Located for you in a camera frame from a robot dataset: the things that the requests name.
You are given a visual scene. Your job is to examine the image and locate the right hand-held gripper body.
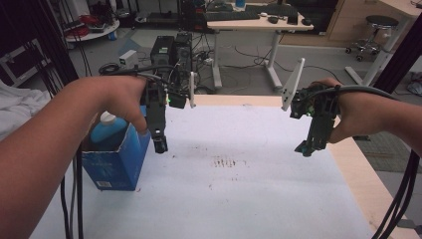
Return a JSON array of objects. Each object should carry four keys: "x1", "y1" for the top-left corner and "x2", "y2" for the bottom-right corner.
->
[{"x1": 281, "y1": 57, "x2": 341, "y2": 144}]

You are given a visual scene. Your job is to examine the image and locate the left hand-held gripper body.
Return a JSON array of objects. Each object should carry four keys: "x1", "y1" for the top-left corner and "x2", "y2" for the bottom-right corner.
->
[{"x1": 140, "y1": 65, "x2": 197, "y2": 132}]

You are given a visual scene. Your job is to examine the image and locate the blue cardboard box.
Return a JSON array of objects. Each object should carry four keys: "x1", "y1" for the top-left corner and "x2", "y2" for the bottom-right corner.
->
[{"x1": 81, "y1": 122, "x2": 152, "y2": 192}]

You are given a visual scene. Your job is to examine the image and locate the blue bottle with white cap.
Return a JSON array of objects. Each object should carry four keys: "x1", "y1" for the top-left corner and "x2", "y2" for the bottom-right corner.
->
[{"x1": 90, "y1": 111, "x2": 130, "y2": 147}]

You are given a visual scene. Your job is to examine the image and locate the person's right hand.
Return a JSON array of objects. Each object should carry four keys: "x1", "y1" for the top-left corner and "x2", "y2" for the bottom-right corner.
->
[{"x1": 310, "y1": 77, "x2": 392, "y2": 144}]

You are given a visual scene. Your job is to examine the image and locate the person's left hand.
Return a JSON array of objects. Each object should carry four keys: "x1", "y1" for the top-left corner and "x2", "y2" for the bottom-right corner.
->
[{"x1": 71, "y1": 75, "x2": 149, "y2": 135}]

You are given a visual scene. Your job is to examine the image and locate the small white device box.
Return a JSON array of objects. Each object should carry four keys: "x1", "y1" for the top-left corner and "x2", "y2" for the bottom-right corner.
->
[{"x1": 117, "y1": 49, "x2": 140, "y2": 70}]

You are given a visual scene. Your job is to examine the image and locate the black computer tower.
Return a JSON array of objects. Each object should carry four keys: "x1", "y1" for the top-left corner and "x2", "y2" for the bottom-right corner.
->
[
  {"x1": 149, "y1": 35, "x2": 177, "y2": 68},
  {"x1": 173, "y1": 31, "x2": 194, "y2": 74}
]

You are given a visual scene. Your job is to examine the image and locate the dark floor mat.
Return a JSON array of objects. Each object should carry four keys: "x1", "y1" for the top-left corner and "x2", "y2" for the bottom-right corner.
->
[{"x1": 352, "y1": 131, "x2": 413, "y2": 174}]

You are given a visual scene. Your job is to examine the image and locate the white table cover sheet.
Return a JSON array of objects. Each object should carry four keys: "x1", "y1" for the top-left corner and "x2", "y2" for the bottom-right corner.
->
[{"x1": 29, "y1": 105, "x2": 375, "y2": 239}]

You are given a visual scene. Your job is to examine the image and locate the wooden cabinet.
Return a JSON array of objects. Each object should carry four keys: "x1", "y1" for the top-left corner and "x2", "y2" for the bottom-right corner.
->
[{"x1": 325, "y1": 0, "x2": 383, "y2": 43}]

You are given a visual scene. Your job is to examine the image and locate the round white table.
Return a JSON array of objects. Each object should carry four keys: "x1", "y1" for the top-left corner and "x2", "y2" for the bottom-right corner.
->
[{"x1": 64, "y1": 16, "x2": 121, "y2": 44}]

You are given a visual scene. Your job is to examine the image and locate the wooden desk with white legs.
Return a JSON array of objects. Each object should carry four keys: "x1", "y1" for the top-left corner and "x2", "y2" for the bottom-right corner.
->
[{"x1": 205, "y1": 11, "x2": 315, "y2": 92}]

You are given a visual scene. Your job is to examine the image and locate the black round stool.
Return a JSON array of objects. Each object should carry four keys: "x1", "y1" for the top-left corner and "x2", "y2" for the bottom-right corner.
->
[{"x1": 344, "y1": 14, "x2": 400, "y2": 63}]

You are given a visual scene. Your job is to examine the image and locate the black keyboard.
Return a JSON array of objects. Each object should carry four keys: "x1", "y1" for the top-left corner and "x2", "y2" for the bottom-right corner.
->
[{"x1": 204, "y1": 10, "x2": 262, "y2": 22}]

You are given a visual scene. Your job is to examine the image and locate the light wooden desk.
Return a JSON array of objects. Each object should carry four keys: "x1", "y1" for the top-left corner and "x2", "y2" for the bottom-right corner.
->
[{"x1": 343, "y1": 0, "x2": 422, "y2": 88}]

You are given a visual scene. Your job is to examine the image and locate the black curtain stand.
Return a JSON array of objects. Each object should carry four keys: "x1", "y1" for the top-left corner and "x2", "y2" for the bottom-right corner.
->
[{"x1": 0, "y1": 0, "x2": 81, "y2": 98}]

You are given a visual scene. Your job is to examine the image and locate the white cloth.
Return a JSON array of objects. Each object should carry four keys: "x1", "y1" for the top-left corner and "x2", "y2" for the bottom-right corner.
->
[{"x1": 0, "y1": 79, "x2": 52, "y2": 142}]

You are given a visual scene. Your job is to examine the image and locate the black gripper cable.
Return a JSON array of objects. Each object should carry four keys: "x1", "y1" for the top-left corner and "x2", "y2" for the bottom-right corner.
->
[{"x1": 99, "y1": 63, "x2": 178, "y2": 83}]

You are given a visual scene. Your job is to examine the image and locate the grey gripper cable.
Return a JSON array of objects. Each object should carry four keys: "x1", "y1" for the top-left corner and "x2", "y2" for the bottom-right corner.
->
[{"x1": 332, "y1": 84, "x2": 401, "y2": 102}]

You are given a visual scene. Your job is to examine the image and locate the black metal post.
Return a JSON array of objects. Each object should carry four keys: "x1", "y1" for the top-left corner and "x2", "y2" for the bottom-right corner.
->
[{"x1": 372, "y1": 12, "x2": 422, "y2": 96}]

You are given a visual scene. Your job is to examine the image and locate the black cable bundle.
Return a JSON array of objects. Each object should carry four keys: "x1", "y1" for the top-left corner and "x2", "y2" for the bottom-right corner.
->
[
  {"x1": 59, "y1": 148, "x2": 85, "y2": 239},
  {"x1": 370, "y1": 148, "x2": 422, "y2": 239}
]

